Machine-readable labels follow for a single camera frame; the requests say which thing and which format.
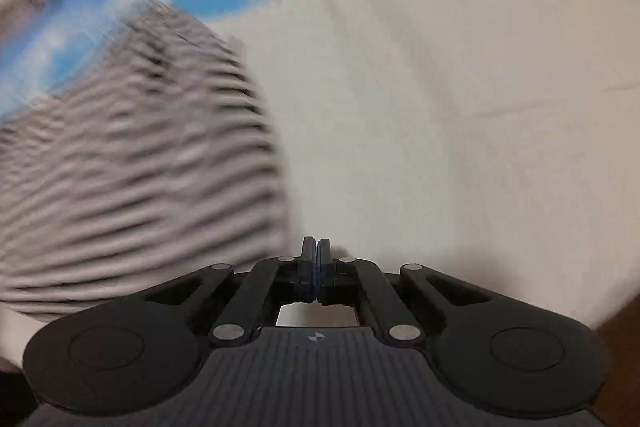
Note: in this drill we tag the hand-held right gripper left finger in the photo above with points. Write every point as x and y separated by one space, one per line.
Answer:
309 267

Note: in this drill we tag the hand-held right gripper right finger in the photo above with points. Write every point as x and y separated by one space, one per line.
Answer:
324 267

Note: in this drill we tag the black white striped garment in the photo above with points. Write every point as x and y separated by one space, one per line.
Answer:
140 167

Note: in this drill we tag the blue white printed blanket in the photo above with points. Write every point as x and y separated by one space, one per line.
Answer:
425 107

